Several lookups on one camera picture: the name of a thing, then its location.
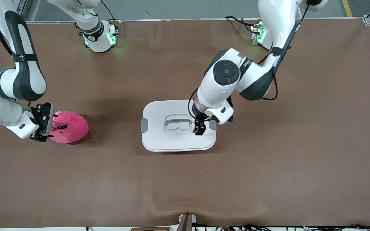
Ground brown table mat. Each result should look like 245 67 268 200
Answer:
0 18 370 229

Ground black base power cable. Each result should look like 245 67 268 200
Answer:
225 15 259 34
100 0 116 21

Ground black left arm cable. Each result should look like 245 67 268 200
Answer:
188 0 312 129

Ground metal mat clamp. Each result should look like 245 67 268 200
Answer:
178 213 197 231

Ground pink plush toy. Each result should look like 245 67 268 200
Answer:
48 111 89 144

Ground white box lid grey clips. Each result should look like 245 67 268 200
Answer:
141 100 217 152

